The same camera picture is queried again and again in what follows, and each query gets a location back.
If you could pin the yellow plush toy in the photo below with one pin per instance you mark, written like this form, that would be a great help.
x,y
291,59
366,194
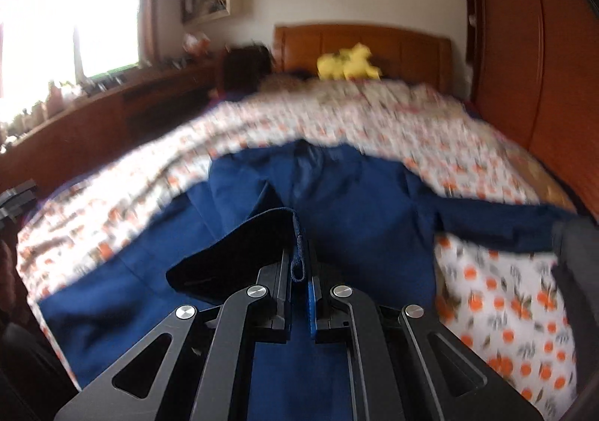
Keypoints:
x,y
346,63

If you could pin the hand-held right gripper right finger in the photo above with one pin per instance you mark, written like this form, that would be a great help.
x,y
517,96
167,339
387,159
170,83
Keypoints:
x,y
312,308

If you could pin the navy blue garment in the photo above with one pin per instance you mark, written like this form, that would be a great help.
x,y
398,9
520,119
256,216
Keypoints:
x,y
351,196

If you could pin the wooden headboard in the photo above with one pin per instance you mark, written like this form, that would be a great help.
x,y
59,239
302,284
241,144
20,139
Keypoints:
x,y
407,51

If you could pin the person's left forearm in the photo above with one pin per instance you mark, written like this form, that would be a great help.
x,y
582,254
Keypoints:
x,y
7,271

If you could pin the red and white figurine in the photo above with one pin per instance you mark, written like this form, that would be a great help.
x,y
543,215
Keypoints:
x,y
196,43

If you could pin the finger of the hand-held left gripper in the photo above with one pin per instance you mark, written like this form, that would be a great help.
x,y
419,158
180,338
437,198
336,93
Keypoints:
x,y
16,201

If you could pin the wooden wardrobe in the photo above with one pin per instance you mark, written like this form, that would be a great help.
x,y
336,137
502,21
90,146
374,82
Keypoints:
x,y
538,51

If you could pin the orange fruit print bed sheet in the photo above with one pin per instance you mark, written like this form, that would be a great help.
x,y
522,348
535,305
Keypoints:
x,y
327,112

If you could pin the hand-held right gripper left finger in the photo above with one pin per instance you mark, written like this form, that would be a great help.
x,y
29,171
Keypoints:
x,y
280,304

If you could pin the window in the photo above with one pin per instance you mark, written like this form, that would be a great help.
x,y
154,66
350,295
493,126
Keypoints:
x,y
93,14

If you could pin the dark grey cloth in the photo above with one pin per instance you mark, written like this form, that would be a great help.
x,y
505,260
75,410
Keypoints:
x,y
578,271

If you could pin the row of small windowsill ornaments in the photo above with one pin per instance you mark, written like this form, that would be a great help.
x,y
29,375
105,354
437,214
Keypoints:
x,y
51,98

